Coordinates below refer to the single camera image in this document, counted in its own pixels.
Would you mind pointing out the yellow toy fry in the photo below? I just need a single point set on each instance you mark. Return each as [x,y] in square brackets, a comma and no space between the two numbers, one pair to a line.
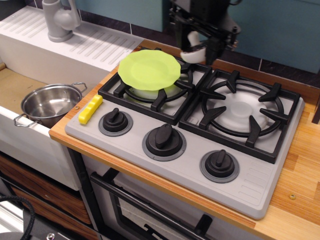
[89,110]

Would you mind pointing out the black left stove knob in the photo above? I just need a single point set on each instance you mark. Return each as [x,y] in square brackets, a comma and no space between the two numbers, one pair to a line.
[115,123]

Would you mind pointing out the white right burner cap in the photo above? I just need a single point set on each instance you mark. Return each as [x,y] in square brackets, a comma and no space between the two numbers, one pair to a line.
[240,107]

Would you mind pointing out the white left burner cap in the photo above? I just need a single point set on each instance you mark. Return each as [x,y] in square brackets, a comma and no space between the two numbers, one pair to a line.
[172,92]

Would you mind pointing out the white burner cap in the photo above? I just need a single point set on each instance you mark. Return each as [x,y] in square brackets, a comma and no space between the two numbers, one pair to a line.
[240,107]
[172,92]

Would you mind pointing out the black stove knob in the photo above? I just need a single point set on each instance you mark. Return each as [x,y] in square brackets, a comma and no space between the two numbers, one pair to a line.
[164,143]
[115,123]
[219,166]

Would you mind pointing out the stainless steel pot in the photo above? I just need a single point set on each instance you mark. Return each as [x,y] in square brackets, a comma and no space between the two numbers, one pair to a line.
[48,104]

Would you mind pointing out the lime green plastic plate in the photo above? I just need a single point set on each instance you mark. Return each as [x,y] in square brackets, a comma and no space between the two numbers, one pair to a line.
[149,70]

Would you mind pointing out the grey toy faucet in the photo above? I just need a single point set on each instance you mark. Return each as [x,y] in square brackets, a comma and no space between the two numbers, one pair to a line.
[60,22]

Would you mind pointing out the black middle stove knob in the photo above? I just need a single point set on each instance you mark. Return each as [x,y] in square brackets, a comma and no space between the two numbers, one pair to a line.
[164,143]

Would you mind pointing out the wooden drawer front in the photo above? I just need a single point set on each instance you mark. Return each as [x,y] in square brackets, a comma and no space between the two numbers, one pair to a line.
[53,192]

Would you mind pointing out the toy oven door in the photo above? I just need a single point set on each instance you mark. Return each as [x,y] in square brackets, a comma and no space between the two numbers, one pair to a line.
[138,211]

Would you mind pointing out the black right stove knob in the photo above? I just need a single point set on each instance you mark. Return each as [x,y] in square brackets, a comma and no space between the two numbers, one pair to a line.
[219,166]

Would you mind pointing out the black left burner grate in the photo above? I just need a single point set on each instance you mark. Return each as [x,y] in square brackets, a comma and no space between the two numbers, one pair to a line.
[191,79]

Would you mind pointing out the black right burner grate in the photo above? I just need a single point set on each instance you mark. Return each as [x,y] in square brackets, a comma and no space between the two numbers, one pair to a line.
[281,105]

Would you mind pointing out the black burner grate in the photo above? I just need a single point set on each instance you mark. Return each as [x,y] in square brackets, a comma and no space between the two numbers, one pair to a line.
[281,105]
[191,79]

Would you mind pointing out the grey toy stove top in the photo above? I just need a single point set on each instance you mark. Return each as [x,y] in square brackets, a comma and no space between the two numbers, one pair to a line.
[250,193]

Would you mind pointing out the white brown toy mushroom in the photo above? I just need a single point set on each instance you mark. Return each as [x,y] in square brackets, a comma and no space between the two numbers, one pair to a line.
[196,53]

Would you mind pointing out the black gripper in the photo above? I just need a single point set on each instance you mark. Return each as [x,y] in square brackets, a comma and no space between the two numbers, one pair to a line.
[209,18]

